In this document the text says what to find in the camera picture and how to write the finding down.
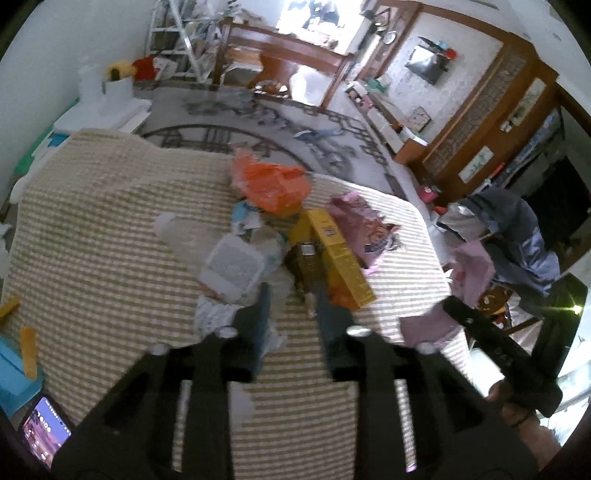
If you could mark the orange stick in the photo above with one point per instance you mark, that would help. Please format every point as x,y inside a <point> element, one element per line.
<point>29,353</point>
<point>9,307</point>

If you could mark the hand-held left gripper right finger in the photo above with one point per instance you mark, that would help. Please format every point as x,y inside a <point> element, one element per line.
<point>324,316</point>

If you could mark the pink snack packet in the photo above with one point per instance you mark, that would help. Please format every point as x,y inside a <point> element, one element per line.
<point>364,226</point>

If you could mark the pink plastic bag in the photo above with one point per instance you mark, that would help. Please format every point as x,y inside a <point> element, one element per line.
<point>427,325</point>

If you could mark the smartphone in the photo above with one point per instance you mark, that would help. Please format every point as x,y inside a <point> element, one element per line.
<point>46,429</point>

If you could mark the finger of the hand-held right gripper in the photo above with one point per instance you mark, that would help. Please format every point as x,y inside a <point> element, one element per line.
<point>464,318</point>

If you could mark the white low cabinet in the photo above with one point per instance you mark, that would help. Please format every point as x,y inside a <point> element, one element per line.
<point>392,124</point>

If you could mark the clear plastic bottle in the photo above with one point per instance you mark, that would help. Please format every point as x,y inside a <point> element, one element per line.
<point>184,235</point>

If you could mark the person's right forearm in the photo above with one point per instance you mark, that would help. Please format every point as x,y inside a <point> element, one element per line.
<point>538,441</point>

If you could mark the wooden chair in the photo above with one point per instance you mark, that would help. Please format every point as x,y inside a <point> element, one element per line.
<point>281,50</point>

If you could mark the yellow drink carton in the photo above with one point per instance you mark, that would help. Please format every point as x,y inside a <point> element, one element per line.
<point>337,258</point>

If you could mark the crumpled white paper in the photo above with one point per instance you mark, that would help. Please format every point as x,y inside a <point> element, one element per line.
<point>214,316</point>

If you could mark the blue grey jacket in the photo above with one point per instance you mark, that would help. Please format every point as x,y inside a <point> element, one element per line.
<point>512,230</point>

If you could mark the person's right hand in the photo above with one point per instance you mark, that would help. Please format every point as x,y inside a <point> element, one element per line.
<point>505,404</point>

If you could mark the yellow red plush toy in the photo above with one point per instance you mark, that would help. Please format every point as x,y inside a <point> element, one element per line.
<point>134,69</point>

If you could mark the beige striped tablecloth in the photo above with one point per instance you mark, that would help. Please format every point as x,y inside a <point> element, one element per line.
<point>115,230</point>

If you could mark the grey patterned table cover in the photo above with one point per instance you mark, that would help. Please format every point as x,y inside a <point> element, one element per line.
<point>277,124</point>

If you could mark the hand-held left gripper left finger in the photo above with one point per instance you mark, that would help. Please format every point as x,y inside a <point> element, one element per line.
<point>263,314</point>

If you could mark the dark brown snack wrapper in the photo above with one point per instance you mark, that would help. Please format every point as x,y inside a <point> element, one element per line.
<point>307,265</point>

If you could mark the pink cloth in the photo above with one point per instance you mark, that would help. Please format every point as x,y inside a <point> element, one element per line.
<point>472,270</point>

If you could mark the light blue box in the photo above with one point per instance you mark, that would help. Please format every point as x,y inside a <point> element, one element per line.
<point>16,378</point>

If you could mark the orange plastic bag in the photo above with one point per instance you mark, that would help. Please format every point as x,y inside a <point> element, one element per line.
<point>268,184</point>

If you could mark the square table clock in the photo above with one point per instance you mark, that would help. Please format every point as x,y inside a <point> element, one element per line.
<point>420,119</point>

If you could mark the white foam boxes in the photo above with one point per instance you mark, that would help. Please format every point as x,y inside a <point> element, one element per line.
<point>101,108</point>

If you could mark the blue white snack packet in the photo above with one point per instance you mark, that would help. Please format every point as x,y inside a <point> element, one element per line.
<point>241,217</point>

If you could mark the wooden partition frame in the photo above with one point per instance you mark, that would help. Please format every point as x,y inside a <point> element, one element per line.
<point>485,120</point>

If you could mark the white square plastic container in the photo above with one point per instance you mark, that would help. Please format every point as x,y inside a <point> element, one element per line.
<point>231,270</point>

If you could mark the metal rack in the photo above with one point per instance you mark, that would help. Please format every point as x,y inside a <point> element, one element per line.
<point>184,37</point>

